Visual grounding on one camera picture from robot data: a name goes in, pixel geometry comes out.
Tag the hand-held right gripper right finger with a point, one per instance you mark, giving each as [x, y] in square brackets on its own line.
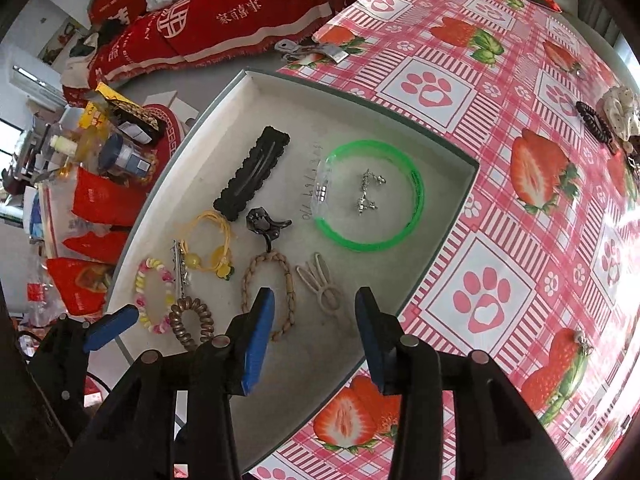
[375, 345]

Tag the pink strawberry print tablecloth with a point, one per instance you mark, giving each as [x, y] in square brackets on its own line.
[500, 240]

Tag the green plastic bangle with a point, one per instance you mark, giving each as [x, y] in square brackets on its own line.
[350, 246]

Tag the white tray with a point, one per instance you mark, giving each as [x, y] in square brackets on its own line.
[300, 125]

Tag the silver hairpin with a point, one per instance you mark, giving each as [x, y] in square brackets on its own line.
[179, 270]

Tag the beige rabbit hair clip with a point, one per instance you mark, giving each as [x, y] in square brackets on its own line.
[322, 292]

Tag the silver metal clip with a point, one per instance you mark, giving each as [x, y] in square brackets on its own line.
[310, 52]

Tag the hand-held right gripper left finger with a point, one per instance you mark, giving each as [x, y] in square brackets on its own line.
[257, 340]

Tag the yellow bottle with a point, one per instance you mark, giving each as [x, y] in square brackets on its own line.
[75, 146]

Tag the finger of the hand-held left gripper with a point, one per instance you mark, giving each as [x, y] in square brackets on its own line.
[111, 326]

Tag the yellow packet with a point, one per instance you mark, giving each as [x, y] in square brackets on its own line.
[95, 107]

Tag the blue lidded jar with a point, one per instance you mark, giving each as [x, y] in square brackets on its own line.
[122, 157]

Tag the black scalloped hair clip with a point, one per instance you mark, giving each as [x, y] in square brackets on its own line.
[252, 172]

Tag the red printed blanket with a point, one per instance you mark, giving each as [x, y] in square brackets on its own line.
[215, 15]

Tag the white air conditioner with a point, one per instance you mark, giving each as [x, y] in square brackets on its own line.
[32, 82]

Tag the silver dangle earring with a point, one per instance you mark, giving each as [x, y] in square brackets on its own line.
[370, 192]

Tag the red packet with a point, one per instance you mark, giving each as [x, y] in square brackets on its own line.
[102, 197]

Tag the black claw clip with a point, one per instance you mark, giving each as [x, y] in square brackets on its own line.
[265, 225]

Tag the white scrunchie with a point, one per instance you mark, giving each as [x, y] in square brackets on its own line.
[625, 110]

